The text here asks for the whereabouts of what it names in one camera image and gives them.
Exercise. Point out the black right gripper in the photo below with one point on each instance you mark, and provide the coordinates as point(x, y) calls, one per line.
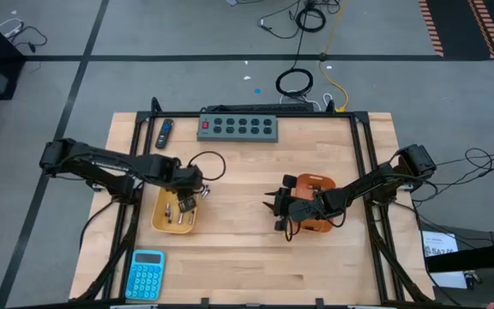
point(300, 209)

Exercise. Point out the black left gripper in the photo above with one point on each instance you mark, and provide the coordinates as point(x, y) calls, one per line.
point(189, 180)

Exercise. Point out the black battery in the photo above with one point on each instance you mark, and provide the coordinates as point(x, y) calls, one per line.
point(315, 186)

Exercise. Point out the yellow plastic bin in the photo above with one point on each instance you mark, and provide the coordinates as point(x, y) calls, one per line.
point(161, 223)

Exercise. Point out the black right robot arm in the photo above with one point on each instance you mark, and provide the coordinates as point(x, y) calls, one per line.
point(358, 185)

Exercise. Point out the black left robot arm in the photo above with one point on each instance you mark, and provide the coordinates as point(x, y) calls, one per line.
point(101, 163)

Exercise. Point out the black remote control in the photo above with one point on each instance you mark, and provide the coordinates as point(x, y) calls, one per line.
point(163, 137)

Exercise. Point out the orange plastic bin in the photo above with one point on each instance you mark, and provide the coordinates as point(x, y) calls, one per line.
point(328, 180)

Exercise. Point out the grey metal power strip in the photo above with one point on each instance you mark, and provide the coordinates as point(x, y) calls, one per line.
point(236, 137)

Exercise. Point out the blue calculator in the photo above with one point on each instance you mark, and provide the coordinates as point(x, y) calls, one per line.
point(144, 279)

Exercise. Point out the white paper sheet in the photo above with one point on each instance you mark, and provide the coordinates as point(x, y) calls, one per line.
point(437, 240)

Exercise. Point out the small dark tool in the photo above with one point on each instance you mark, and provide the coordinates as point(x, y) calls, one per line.
point(470, 281)

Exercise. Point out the black bar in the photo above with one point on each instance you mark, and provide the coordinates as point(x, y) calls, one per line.
point(478, 257)

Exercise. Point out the grey side table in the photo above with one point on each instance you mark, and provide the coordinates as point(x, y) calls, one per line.
point(483, 292)

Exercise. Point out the black aluminium frame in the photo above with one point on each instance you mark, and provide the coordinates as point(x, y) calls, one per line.
point(178, 114)

